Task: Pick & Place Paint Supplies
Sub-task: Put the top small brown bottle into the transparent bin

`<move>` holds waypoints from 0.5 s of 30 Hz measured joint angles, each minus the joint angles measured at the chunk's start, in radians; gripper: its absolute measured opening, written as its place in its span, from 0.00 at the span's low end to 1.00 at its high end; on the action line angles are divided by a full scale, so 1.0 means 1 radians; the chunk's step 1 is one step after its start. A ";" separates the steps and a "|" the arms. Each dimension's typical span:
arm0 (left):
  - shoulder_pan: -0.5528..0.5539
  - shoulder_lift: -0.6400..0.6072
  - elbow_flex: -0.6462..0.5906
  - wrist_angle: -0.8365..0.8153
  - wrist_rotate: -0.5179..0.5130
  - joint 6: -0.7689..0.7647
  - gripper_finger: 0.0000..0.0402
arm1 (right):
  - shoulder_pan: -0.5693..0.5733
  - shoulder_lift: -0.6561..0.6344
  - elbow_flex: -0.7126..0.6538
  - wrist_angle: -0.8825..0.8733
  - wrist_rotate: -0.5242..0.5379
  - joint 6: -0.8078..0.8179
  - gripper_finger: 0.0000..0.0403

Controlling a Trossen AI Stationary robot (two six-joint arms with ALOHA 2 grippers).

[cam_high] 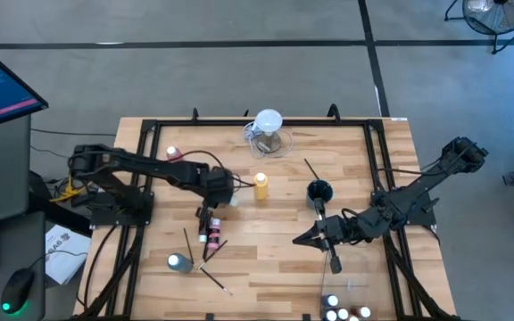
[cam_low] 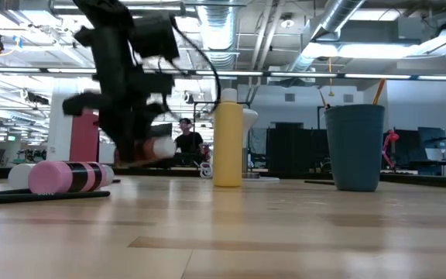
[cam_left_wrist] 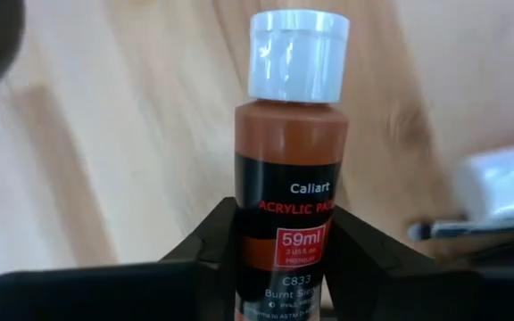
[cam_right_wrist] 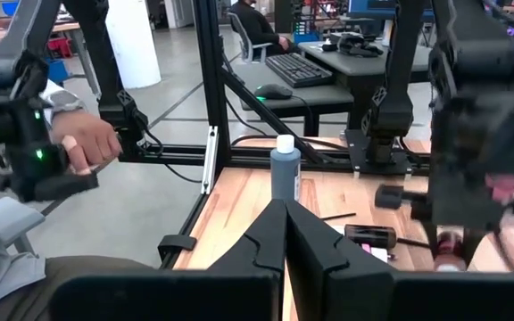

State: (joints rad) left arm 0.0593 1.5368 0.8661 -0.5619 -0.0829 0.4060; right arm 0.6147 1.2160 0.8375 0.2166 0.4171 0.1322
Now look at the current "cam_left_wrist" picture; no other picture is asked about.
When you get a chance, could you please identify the small brown paint bottle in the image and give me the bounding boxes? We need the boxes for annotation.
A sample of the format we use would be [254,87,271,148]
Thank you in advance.
[233,9,351,321]

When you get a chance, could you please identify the thin black paintbrush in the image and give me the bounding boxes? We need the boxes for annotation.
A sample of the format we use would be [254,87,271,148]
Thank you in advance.
[407,215,514,243]

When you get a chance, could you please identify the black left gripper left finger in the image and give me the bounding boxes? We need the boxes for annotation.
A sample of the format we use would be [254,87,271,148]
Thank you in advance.
[0,197,240,321]

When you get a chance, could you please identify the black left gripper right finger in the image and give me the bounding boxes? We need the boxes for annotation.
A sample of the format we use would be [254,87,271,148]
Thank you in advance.
[325,204,514,321]

